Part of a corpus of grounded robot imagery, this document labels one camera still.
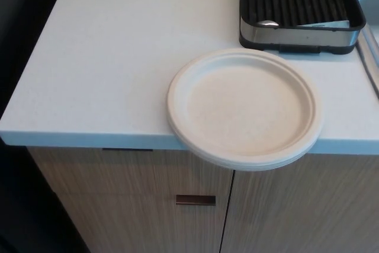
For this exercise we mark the wood grain drawer unit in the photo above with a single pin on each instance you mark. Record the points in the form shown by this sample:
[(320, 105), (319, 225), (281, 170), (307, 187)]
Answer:
[(118, 176)]

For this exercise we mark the black and steel dish rack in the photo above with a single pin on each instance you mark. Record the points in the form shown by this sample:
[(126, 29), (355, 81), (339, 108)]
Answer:
[(266, 35)]

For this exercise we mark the wood grain cabinet door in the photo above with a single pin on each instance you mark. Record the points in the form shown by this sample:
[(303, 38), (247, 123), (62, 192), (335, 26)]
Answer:
[(296, 205)]

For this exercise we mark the white paper plate stack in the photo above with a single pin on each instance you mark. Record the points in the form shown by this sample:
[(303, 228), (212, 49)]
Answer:
[(242, 108)]

